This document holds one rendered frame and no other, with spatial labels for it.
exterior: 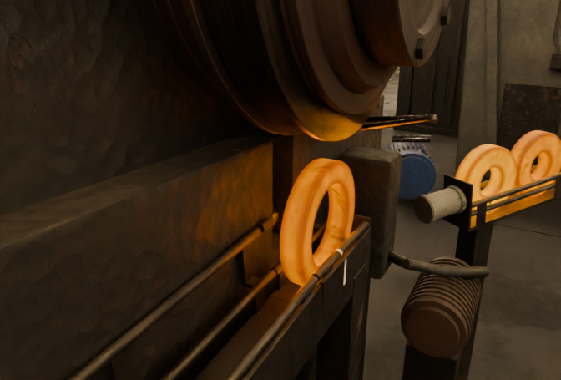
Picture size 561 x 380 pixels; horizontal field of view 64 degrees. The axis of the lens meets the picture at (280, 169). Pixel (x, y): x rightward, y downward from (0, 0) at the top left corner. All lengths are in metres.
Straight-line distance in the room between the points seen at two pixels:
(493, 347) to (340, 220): 1.15
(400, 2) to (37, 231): 0.36
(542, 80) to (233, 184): 2.81
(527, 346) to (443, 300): 0.91
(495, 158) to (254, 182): 0.60
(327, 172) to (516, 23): 2.74
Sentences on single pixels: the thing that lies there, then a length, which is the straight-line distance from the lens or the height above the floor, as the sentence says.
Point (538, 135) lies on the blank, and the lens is 1.14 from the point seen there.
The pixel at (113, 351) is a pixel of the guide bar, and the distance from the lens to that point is 0.45.
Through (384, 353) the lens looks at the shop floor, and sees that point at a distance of 1.62.
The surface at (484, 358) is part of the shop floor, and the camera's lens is 1.70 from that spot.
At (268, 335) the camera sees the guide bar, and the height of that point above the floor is 0.70.
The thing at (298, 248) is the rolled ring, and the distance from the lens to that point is 0.57.
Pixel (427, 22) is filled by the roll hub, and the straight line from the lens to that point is 0.59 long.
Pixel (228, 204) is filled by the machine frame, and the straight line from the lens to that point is 0.54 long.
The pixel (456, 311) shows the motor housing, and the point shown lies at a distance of 0.92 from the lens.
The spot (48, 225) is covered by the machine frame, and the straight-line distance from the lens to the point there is 0.39.
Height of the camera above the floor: 1.02
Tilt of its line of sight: 18 degrees down
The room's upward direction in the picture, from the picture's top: straight up
